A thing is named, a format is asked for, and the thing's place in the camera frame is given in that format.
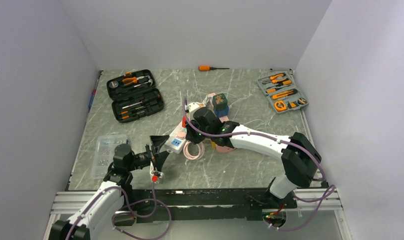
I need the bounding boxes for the pink round plug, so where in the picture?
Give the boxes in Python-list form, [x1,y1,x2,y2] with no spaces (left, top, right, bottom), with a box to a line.
[177,130,186,140]

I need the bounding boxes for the orange handled screwdriver upper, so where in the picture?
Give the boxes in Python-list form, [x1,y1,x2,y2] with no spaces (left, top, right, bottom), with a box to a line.
[266,80,292,94]

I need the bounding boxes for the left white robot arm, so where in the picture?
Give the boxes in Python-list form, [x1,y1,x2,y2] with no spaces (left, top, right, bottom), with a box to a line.
[48,135,169,240]

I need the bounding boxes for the loose orange screwdriver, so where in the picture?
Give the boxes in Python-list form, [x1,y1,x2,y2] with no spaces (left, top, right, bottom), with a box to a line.
[198,65,229,72]

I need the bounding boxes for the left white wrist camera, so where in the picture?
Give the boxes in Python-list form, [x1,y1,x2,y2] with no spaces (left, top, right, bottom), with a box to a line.
[149,162,164,184]

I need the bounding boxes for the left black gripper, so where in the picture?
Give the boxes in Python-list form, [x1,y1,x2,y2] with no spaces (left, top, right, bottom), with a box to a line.
[126,135,170,172]

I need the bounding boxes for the blue cube adapter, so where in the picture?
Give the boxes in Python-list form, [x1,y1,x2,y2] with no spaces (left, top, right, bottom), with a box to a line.
[214,106,229,118]

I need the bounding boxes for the orange tape measure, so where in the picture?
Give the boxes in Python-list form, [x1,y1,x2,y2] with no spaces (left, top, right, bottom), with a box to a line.
[274,100,287,113]

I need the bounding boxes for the orange black combination pliers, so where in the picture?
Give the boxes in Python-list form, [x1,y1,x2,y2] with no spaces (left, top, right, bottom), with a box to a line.
[262,73,287,85]

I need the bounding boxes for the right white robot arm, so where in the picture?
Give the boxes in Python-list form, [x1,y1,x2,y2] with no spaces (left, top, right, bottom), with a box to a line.
[183,107,323,208]

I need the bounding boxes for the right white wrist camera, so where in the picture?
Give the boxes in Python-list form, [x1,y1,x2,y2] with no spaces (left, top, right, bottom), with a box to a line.
[186,102,206,118]

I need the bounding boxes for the orange black utility knife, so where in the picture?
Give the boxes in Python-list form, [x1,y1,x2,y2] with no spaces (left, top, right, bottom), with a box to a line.
[271,88,298,100]

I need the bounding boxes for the grey plastic tool case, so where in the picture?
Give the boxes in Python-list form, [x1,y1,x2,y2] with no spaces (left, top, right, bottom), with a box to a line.
[256,70,309,114]

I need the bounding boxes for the black plastic tool case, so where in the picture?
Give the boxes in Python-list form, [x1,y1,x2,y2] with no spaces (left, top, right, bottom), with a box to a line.
[106,69,165,123]

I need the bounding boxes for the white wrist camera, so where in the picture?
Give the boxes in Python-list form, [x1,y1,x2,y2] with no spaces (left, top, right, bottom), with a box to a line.
[149,162,164,184]
[186,102,206,118]

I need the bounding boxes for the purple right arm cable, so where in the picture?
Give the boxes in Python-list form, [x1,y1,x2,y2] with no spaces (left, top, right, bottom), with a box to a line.
[183,97,337,232]

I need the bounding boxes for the black hex key set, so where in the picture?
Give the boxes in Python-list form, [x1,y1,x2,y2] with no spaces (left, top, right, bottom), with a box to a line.
[288,101,299,109]

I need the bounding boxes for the pink plug cable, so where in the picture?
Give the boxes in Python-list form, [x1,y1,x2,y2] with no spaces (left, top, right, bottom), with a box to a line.
[183,139,206,161]

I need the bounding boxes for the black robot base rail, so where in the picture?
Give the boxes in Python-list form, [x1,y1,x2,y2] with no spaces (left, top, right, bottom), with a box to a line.
[129,188,297,223]

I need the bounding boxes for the clear plastic screw box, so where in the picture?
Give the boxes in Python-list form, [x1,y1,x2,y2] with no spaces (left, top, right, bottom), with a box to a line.
[91,134,128,179]

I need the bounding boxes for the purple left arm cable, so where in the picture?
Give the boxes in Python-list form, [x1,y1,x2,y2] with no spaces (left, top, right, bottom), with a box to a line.
[65,180,173,240]

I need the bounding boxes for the white multicolour power strip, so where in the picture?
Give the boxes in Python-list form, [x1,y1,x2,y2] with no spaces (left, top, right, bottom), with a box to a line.
[164,122,187,154]

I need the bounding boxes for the dark green cube adapter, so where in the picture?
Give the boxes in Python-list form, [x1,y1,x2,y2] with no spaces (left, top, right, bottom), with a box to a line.
[212,93,228,111]

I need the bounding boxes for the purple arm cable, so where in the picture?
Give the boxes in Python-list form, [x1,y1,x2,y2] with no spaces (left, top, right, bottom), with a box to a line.
[65,180,173,240]
[183,97,337,232]

